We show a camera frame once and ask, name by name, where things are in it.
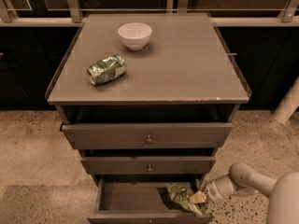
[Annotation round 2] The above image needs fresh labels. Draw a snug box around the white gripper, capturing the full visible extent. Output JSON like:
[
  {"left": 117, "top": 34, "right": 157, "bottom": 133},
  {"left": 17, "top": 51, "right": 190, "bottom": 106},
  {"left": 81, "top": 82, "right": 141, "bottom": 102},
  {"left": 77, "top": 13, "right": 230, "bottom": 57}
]
[{"left": 189, "top": 175, "right": 257, "bottom": 204}]

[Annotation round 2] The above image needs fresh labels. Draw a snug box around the green jalapeno chip bag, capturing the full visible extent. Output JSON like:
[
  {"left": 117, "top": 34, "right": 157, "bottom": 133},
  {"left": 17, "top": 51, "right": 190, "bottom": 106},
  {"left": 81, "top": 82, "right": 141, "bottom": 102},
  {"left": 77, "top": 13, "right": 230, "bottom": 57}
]
[{"left": 164, "top": 183, "right": 203, "bottom": 216}]

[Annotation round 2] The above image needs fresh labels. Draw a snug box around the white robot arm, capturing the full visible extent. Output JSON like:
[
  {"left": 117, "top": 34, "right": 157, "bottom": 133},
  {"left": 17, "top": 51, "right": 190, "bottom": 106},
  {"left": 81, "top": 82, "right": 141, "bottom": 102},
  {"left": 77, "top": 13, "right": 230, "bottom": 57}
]
[{"left": 189, "top": 162, "right": 299, "bottom": 224}]

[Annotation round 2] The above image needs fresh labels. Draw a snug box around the middle drawer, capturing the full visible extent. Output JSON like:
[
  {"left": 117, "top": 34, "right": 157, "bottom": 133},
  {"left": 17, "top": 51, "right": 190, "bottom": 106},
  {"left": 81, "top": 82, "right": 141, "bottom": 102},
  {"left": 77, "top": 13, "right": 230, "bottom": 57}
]
[{"left": 81, "top": 156, "right": 216, "bottom": 175}]

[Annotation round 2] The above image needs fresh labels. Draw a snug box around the open bottom drawer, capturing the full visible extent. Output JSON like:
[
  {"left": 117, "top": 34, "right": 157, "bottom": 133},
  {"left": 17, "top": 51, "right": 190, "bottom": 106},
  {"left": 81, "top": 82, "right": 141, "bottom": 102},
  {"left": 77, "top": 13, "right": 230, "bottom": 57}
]
[{"left": 87, "top": 176, "right": 212, "bottom": 224}]

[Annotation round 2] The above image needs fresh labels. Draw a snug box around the dark wooden drawer cabinet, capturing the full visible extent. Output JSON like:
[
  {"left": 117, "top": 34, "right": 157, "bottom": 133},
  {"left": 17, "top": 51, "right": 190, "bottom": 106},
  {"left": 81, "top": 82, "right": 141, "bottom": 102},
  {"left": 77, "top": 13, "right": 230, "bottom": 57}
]
[{"left": 45, "top": 12, "right": 252, "bottom": 224}]

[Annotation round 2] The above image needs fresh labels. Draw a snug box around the top drawer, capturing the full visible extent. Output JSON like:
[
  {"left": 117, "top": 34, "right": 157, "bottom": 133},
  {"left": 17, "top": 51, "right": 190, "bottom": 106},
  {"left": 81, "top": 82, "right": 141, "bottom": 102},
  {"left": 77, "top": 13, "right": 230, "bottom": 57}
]
[{"left": 62, "top": 122, "right": 232, "bottom": 149}]

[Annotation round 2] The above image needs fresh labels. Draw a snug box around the crushed green soda can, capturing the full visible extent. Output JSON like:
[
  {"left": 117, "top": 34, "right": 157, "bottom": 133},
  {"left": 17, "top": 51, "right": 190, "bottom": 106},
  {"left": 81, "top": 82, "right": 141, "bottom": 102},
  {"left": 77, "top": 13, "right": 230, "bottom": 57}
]
[{"left": 87, "top": 54, "right": 127, "bottom": 86}]

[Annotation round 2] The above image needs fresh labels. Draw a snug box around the white ceramic bowl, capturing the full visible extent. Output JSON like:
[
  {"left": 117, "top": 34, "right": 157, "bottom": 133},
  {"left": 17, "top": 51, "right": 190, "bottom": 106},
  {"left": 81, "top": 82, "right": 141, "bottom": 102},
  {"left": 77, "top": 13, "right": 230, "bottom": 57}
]
[{"left": 118, "top": 22, "right": 152, "bottom": 50}]

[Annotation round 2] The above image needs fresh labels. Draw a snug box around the metal window railing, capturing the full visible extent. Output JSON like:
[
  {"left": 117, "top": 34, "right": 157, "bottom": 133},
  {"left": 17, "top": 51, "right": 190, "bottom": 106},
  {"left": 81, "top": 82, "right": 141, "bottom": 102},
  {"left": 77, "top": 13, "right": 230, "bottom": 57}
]
[{"left": 0, "top": 0, "right": 299, "bottom": 27}]

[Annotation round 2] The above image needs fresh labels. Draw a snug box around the white cylindrical post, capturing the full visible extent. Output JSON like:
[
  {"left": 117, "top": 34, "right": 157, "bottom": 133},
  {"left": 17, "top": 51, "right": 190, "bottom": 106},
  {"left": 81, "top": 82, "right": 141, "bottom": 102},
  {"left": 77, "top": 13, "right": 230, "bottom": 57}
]
[{"left": 273, "top": 77, "right": 299, "bottom": 124}]

